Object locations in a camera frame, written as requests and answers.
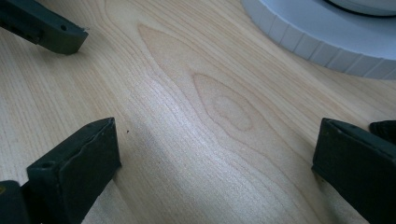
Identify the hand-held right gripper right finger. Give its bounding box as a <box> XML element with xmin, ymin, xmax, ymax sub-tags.
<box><xmin>311</xmin><ymin>118</ymin><xmax>396</xmax><ymax>224</ymax></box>

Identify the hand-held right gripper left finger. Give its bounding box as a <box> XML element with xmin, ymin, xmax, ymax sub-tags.
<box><xmin>26</xmin><ymin>117</ymin><xmax>122</xmax><ymax>224</ymax></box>

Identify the white stand with round base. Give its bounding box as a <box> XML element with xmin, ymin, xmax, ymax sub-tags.
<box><xmin>241</xmin><ymin>0</ymin><xmax>396</xmax><ymax>80</ymax></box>

